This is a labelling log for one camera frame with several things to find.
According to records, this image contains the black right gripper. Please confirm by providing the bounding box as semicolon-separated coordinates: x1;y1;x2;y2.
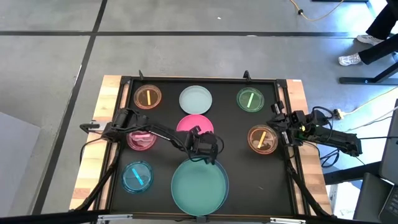
267;100;304;146

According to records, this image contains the orange transparent small plate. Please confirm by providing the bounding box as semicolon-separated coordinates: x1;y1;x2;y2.
133;84;163;110
247;124;279;156

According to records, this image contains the green transparent small plate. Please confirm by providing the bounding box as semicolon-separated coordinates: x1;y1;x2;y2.
236;86;266;113

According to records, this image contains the pink opaque small plate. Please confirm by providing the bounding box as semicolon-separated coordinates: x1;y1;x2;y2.
175;114;215;135

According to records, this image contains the large blue plate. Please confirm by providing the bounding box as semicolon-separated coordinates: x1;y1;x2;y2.
171;157;230;217

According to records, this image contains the black horizontal bar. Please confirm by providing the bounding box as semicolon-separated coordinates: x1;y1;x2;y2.
0;210;109;224

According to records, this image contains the pale blue small plate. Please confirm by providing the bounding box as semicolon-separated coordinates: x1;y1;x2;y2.
178;85;213;115

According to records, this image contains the person's leg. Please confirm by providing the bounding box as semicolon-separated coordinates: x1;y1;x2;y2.
357;33;398;65
365;0;398;40

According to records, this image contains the yellow cable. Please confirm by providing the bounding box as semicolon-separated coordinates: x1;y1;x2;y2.
289;0;345;22

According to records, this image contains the black table mat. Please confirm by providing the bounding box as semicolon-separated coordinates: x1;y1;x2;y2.
111;79;295;216

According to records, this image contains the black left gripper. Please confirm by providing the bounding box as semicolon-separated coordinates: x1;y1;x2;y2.
186;125;220;165

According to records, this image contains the black desk foot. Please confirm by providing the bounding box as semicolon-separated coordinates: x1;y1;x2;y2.
338;61;398;85

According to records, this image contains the blue transparent small plate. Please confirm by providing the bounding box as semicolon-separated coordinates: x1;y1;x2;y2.
120;160;154;194

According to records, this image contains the pink transparent small plate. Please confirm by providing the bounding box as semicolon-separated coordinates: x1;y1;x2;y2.
126;130;158;152

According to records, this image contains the black desk beam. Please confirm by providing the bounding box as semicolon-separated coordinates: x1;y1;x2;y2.
323;161;382;185

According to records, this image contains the black metal table frame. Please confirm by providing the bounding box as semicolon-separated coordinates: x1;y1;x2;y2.
95;74;312;220

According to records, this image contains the person's white shoe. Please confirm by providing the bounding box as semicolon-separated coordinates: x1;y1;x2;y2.
338;52;363;67
356;34;385;46

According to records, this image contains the grey box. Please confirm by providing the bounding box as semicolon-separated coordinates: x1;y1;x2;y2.
0;111;42;218

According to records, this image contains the white cable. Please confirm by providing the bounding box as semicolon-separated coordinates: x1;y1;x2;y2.
344;105;398;133

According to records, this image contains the large teal plate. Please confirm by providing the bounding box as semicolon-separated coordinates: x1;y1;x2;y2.
170;156;228;217

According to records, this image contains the silver metal bracket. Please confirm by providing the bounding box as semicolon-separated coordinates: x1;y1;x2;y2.
269;217;307;224
96;213;134;223

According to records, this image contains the grey laptop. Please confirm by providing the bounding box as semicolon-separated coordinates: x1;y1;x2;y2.
377;98;398;224

